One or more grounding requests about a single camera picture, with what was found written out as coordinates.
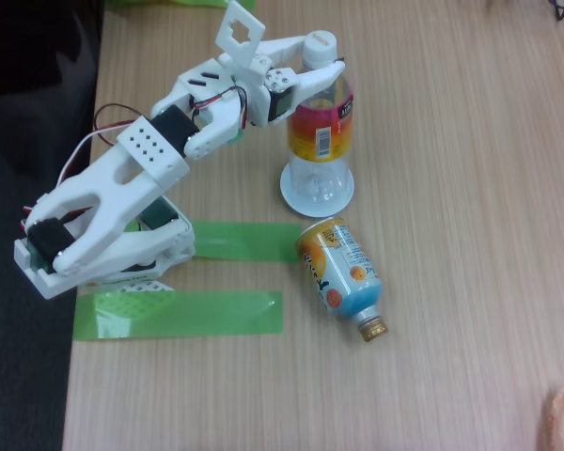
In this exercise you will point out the clear plastic bottle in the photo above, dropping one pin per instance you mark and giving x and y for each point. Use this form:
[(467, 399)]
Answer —
[(319, 131)]

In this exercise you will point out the orange juice bottle can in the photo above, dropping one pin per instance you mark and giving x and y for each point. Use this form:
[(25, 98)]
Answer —
[(343, 277)]

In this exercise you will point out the white round plate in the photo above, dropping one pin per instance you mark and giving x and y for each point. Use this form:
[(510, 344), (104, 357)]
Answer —
[(292, 199)]

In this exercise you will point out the green plastic sheet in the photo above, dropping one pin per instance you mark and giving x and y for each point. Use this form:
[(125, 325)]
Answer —
[(169, 3)]

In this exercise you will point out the short green tape strip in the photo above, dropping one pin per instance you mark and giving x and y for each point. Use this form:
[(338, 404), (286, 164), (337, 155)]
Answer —
[(249, 242)]

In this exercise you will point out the long green tape strip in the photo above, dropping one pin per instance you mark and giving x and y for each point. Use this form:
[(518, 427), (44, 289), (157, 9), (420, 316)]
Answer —
[(207, 314)]

